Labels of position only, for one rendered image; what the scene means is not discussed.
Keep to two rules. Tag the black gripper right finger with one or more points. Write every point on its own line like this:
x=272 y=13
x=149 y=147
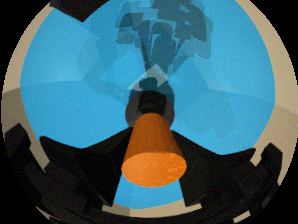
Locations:
x=205 y=169

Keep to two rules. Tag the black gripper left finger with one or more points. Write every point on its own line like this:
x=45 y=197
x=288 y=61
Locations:
x=99 y=165

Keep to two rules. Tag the orange knob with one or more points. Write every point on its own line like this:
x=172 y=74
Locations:
x=153 y=157

